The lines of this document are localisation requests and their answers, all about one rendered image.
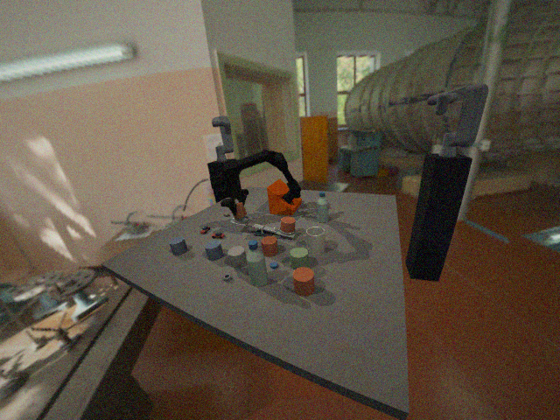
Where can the green cylinder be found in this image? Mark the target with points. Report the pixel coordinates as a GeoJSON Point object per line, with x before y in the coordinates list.
{"type": "Point", "coordinates": [299, 258]}

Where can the orange cylinder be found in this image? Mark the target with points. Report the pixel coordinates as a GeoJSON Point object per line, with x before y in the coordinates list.
{"type": "Point", "coordinates": [288, 224]}
{"type": "Point", "coordinates": [269, 246]}
{"type": "Point", "coordinates": [303, 279]}
{"type": "Point", "coordinates": [240, 211]}

